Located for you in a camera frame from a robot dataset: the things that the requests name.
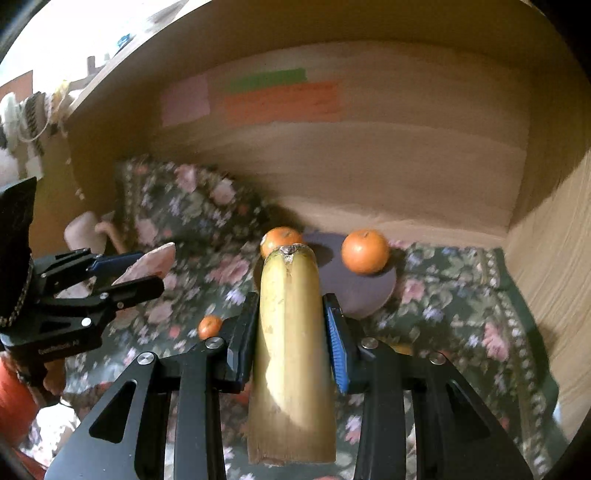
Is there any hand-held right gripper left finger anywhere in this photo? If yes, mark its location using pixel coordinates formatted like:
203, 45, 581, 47
45, 292, 260, 480

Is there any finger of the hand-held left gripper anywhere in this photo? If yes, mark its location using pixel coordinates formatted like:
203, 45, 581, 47
33, 248, 145, 283
39, 276, 165, 326

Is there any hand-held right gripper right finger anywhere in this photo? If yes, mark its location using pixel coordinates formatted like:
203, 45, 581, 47
322, 292, 546, 480

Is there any pink meat slice toy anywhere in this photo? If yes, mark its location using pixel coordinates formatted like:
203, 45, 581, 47
112, 243, 177, 286

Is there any yellow banana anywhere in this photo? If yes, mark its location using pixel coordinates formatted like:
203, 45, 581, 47
247, 244, 337, 466

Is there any person's left hand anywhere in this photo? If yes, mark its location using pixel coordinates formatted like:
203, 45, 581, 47
42, 359, 66, 396

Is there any small orange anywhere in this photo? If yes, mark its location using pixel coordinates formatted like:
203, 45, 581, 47
198, 315, 225, 342

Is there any pink mug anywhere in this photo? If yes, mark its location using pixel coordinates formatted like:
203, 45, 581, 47
64, 211, 130, 254

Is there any dark purple round plate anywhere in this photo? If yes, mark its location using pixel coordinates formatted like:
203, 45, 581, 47
299, 232, 398, 320

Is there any floral blanket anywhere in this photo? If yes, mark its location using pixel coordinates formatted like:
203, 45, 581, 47
18, 156, 562, 480

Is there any orange with green stem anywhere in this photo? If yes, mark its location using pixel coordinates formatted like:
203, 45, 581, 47
341, 229, 391, 277

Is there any orange with white spot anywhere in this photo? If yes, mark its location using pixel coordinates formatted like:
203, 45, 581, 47
260, 226, 305, 260

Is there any knitted cream cloth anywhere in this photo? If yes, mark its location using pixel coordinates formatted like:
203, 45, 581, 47
0, 90, 71, 155

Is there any pink paper sheet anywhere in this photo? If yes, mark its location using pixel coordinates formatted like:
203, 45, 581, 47
161, 75, 212, 128

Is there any orange paper sheet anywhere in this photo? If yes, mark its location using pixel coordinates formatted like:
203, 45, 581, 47
221, 81, 345, 125

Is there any green paper strip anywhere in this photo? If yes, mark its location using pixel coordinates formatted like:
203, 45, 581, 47
221, 68, 308, 92

